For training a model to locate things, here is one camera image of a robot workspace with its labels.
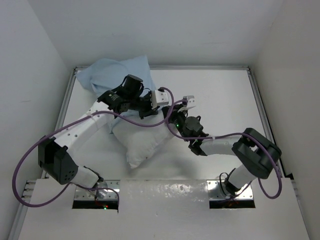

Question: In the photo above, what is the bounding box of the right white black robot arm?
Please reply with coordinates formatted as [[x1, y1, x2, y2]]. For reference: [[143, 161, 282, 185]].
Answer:
[[163, 104, 282, 198]]

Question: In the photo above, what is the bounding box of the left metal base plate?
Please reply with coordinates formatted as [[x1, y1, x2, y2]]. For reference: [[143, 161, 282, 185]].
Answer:
[[74, 180, 120, 201]]

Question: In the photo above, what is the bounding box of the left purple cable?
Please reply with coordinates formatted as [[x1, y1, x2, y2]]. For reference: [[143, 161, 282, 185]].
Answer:
[[12, 86, 176, 208]]

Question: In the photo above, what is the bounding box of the white pillow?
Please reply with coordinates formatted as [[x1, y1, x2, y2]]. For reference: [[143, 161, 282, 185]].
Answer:
[[111, 119, 173, 169]]

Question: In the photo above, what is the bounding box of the light blue pillowcase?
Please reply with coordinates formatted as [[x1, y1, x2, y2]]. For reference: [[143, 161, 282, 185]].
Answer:
[[75, 54, 161, 135]]

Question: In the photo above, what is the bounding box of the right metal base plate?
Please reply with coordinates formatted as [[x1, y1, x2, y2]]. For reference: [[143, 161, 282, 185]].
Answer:
[[206, 179, 254, 201]]

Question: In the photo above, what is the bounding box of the metal base plate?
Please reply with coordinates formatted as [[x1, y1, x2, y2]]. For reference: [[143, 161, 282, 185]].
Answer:
[[74, 180, 120, 201], [206, 179, 254, 201]]

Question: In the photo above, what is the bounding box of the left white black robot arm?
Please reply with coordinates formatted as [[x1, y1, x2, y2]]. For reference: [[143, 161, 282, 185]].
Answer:
[[38, 74, 168, 188]]

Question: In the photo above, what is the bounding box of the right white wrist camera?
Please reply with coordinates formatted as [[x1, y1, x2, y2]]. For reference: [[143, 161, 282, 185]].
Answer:
[[179, 95, 196, 112]]

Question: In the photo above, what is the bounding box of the aluminium table frame rail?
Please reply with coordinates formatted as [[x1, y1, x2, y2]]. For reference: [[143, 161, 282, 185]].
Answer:
[[7, 65, 298, 240]]

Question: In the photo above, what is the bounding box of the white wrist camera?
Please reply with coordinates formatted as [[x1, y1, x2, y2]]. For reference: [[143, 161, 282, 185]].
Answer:
[[151, 90, 169, 110], [179, 95, 196, 112]]

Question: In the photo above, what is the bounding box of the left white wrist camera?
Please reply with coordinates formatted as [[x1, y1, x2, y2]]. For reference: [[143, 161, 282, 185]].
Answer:
[[151, 90, 169, 110]]

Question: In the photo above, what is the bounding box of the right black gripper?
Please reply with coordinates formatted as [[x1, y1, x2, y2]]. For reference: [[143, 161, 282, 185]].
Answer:
[[163, 103, 190, 142]]

